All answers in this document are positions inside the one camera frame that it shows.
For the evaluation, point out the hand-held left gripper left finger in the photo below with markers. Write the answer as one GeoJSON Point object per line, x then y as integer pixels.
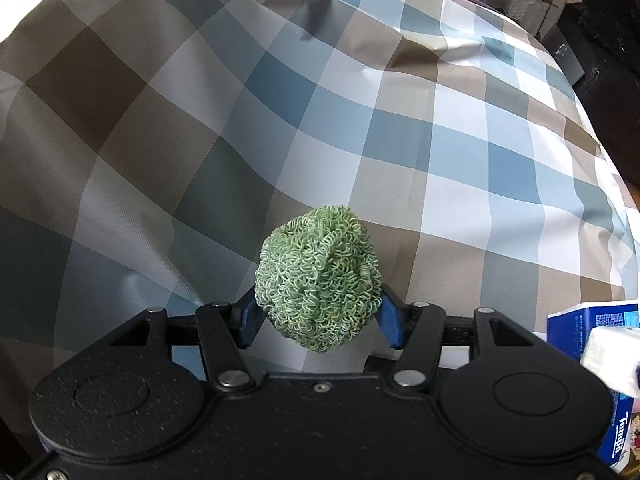
{"type": "Point", "coordinates": [247, 325]}

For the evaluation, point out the checkered tablecloth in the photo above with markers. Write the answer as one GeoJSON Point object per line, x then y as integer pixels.
{"type": "Point", "coordinates": [250, 110]}

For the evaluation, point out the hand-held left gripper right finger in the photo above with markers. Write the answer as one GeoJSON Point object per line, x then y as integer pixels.
{"type": "Point", "coordinates": [392, 322]}

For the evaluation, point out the blue tissue pack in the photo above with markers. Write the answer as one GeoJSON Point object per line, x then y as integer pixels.
{"type": "Point", "coordinates": [562, 330]}

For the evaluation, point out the green loopy scrubber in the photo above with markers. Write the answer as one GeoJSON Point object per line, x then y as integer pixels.
{"type": "Point", "coordinates": [320, 275]}

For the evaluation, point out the black leather sofa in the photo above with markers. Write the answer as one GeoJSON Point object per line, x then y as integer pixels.
{"type": "Point", "coordinates": [615, 85]}

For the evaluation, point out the white tissue pack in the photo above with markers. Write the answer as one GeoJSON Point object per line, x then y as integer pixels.
{"type": "Point", "coordinates": [612, 360]}

